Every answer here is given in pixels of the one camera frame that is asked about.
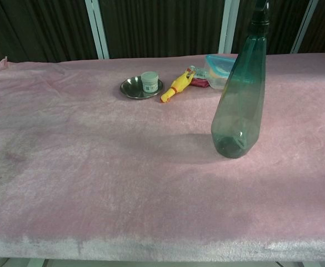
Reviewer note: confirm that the green transparent spray bottle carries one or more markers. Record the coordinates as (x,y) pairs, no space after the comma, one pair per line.
(242,105)

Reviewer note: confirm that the yellow rubber chicken toy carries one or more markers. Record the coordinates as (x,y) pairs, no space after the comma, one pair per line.
(176,86)

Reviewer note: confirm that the small white lidded jar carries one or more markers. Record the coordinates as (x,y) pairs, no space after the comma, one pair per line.
(150,82)

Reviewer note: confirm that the round stainless steel dish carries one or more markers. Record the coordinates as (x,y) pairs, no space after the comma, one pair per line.
(131,89)

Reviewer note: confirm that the red snack packet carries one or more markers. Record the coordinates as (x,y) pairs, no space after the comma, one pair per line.
(199,83)

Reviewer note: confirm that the pink fluffy table cloth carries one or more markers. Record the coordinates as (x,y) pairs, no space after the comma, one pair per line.
(95,167)

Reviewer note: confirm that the clear container with blue lid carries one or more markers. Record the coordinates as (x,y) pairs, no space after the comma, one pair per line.
(216,80)

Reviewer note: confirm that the dark pleated curtain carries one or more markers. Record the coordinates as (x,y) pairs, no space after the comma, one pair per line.
(162,25)

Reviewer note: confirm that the white metal frame post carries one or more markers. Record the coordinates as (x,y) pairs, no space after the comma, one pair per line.
(97,27)
(229,25)
(306,22)

